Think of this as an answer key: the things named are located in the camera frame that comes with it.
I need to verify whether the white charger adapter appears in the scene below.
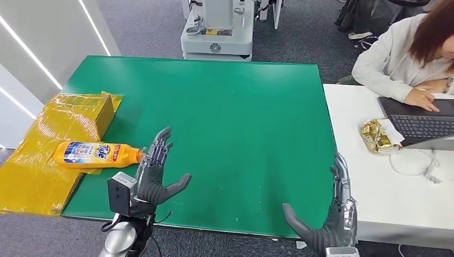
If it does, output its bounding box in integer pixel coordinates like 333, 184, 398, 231
423, 172, 443, 184

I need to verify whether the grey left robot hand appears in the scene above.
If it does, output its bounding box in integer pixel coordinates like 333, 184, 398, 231
136, 127, 192, 210

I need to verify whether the person's right hand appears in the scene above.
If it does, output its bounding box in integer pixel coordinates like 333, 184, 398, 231
403, 88, 441, 113

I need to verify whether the gold foil snack packet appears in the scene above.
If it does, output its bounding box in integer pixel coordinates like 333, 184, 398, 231
360, 118, 405, 155

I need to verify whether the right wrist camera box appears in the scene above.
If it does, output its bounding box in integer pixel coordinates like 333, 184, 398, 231
324, 246, 361, 257

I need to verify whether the black laptop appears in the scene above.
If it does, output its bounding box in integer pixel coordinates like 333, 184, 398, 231
377, 96, 454, 152

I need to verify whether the white table leg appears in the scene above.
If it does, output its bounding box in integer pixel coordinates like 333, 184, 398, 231
272, 0, 283, 30

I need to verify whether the white charger cable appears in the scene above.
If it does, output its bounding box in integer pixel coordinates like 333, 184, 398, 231
388, 149, 441, 177

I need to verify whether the person's left hand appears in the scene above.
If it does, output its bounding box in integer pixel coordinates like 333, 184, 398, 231
415, 78, 448, 94

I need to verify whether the person's hand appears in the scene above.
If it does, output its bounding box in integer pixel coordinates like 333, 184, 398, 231
415, 78, 448, 94
403, 88, 441, 113

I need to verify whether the orange detergent bottle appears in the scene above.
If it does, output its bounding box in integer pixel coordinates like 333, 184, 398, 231
53, 141, 146, 169

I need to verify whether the yellow taped cardboard box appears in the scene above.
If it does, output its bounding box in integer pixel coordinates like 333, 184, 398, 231
0, 91, 124, 216

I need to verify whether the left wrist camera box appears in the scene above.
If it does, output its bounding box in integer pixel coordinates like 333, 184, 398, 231
107, 172, 138, 216

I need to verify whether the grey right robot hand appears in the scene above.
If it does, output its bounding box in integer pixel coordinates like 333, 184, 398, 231
282, 152, 358, 254

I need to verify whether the person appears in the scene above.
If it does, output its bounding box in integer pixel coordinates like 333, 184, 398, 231
337, 0, 454, 113

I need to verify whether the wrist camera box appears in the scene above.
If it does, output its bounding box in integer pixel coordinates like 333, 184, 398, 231
107, 172, 138, 216
324, 246, 361, 257

